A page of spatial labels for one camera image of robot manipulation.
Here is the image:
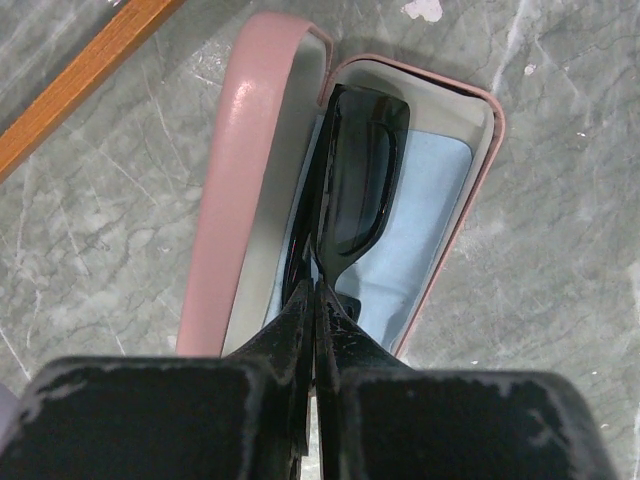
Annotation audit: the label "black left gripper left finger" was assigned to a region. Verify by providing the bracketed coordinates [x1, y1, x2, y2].
[1, 281, 314, 479]

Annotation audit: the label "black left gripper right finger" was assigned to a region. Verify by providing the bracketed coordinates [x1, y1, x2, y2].
[315, 283, 616, 479]

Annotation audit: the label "light blue cleaning cloth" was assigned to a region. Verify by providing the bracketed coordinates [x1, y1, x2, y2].
[262, 112, 476, 354]

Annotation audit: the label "black sunglasses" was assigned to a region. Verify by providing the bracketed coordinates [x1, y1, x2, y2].
[281, 84, 410, 303]

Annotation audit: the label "wooden shelf rack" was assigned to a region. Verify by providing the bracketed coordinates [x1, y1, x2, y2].
[1, 0, 183, 180]

